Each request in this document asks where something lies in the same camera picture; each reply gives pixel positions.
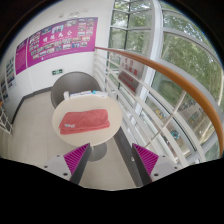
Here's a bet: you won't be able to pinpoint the orange wooden handrail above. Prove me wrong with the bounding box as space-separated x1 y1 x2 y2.
105 48 224 154

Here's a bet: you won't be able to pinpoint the red white hanging sign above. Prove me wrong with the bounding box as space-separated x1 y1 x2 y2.
118 56 144 94

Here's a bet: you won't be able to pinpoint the white papers on table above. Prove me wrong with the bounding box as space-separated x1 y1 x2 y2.
63 90 108 100

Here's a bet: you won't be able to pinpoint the folded red towel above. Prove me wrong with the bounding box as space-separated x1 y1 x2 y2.
59 109 110 135

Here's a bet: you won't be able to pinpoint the large magenta wall poster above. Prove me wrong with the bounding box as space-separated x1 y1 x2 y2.
27 17 98 67

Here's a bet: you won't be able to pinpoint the grey round chair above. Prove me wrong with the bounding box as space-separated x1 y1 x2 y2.
51 72 101 108

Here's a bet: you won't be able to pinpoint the round white table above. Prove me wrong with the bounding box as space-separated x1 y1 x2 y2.
52 94 122 162

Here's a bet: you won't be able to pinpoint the white metal railing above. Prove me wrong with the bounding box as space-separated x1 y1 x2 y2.
93 49 206 167

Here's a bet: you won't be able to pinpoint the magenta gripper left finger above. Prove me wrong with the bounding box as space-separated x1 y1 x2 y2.
43 142 92 185

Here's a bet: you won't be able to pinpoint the green exit sign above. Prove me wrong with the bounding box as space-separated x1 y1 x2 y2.
52 69 63 75

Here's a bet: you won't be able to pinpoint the wall photo board left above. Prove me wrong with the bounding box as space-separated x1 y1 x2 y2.
6 57 15 88

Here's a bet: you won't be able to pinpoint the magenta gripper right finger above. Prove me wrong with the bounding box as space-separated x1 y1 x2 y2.
131 143 181 187

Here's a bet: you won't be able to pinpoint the small magenta wall poster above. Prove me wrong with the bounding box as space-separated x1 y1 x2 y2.
15 39 27 74

